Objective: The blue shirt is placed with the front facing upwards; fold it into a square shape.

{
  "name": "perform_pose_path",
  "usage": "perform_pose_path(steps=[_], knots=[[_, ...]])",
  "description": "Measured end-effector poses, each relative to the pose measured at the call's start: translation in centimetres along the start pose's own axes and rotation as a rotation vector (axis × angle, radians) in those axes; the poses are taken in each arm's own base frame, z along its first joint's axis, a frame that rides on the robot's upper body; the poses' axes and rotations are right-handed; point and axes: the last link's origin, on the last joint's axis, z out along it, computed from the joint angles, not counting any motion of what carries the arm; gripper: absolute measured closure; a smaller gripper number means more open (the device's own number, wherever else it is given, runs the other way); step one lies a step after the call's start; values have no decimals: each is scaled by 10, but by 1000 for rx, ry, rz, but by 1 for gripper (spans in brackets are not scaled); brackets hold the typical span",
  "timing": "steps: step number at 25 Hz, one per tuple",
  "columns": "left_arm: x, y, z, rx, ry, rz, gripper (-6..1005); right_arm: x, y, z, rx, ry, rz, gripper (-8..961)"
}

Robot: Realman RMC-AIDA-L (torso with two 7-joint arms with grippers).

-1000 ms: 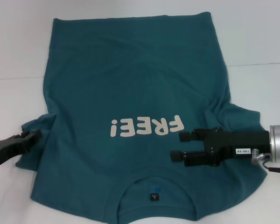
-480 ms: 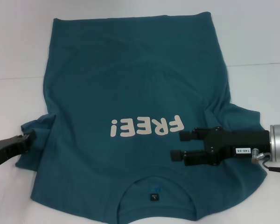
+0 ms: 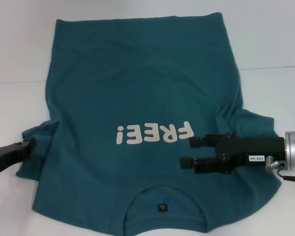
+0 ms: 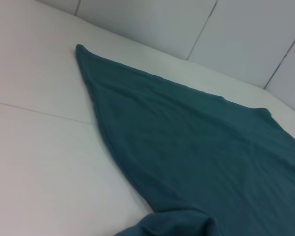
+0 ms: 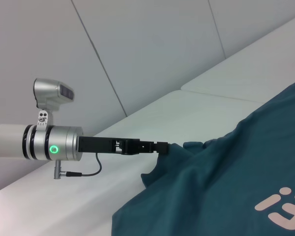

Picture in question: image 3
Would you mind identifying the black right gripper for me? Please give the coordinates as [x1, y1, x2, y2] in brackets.
[179, 132, 286, 176]

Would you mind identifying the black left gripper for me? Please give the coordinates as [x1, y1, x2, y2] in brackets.
[0, 137, 37, 180]

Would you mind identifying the teal FREE print t-shirt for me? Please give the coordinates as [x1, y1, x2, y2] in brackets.
[16, 12, 283, 236]

